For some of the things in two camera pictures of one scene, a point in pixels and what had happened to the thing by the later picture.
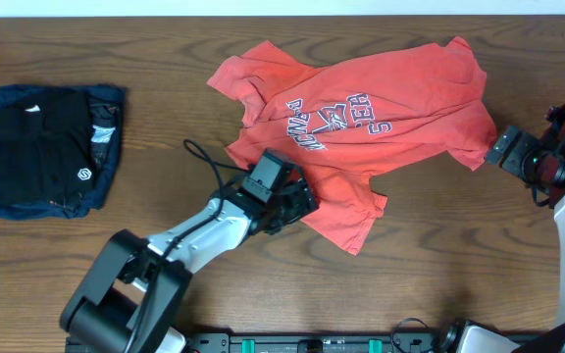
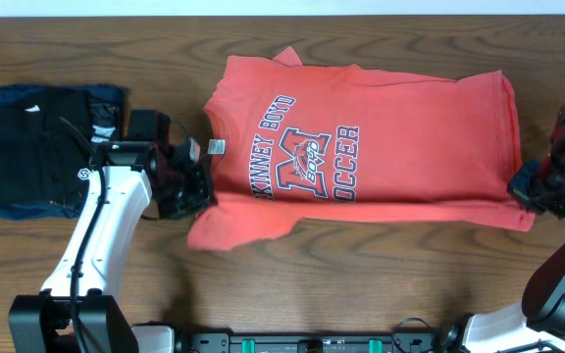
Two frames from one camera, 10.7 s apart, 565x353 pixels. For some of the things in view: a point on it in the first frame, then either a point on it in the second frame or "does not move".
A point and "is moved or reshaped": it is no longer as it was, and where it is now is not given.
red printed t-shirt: x=346 y=118 is moved or reshaped
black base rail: x=315 y=343 does not move
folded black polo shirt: x=41 y=151 does not move
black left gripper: x=300 y=199 -> x=196 y=189
